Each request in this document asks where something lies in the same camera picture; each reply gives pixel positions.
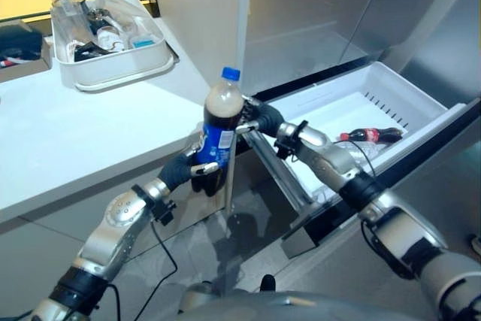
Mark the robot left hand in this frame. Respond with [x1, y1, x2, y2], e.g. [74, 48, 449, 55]
[157, 131, 220, 191]

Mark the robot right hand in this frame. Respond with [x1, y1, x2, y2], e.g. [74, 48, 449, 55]
[234, 96, 284, 136]

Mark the cola bottle with blue label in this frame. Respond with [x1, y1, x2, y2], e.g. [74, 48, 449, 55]
[190, 66, 245, 198]

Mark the stainless steel refrigerator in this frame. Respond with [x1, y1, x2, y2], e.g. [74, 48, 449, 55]
[224, 0, 481, 262]

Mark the white freezer drawer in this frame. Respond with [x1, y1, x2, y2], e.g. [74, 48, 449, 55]
[250, 60, 481, 260]

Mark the clear plastic bottle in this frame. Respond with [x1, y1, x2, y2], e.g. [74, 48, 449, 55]
[333, 139, 381, 161]

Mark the cola bottle with red label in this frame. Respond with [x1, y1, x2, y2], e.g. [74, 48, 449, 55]
[339, 126, 406, 146]

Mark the white plastic bin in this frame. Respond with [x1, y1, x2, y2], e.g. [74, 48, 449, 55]
[51, 0, 180, 92]

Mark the small box with blue lid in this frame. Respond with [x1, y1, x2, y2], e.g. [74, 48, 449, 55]
[129, 32, 158, 50]

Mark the black utensil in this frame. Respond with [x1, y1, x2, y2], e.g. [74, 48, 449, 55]
[72, 40, 99, 62]

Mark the clear plastic bag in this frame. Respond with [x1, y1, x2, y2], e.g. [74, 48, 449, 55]
[93, 0, 152, 38]

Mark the grey robot torso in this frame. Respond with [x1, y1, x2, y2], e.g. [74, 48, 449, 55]
[175, 274, 428, 321]

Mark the clear plastic pitcher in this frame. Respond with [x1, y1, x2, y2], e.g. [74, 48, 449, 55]
[50, 0, 97, 63]

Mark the cardboard box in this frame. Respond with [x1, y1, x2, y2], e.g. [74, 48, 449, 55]
[0, 19, 54, 83]

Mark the black cloth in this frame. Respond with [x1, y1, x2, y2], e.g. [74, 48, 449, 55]
[0, 24, 44, 62]

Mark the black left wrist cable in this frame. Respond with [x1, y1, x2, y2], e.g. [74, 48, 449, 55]
[101, 218, 179, 309]

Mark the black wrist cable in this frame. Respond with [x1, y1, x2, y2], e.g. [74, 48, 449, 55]
[352, 140, 377, 180]
[101, 218, 179, 309]

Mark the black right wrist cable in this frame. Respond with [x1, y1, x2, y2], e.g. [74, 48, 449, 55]
[352, 140, 377, 180]

